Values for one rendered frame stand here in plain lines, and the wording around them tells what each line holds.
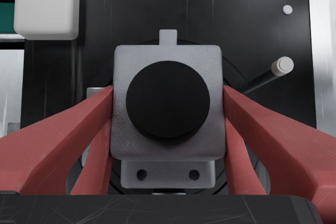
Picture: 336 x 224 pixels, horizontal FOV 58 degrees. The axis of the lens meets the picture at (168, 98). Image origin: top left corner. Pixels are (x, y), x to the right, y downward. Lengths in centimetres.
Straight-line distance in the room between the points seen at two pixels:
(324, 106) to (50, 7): 24
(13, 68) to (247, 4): 23
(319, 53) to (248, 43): 6
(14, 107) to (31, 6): 11
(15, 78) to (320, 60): 29
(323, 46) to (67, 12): 21
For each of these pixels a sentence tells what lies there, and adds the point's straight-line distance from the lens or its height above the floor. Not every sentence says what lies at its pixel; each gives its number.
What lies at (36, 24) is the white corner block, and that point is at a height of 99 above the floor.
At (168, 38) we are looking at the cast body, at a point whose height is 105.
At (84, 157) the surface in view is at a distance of 22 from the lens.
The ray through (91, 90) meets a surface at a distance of 22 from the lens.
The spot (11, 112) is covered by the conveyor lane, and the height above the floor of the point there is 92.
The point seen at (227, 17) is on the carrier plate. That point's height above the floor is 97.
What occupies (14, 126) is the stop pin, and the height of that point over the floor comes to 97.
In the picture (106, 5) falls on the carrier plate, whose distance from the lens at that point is 27.
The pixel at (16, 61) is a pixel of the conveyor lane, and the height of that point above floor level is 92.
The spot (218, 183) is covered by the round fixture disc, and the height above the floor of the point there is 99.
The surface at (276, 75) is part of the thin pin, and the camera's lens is 16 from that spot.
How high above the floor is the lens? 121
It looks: 84 degrees down
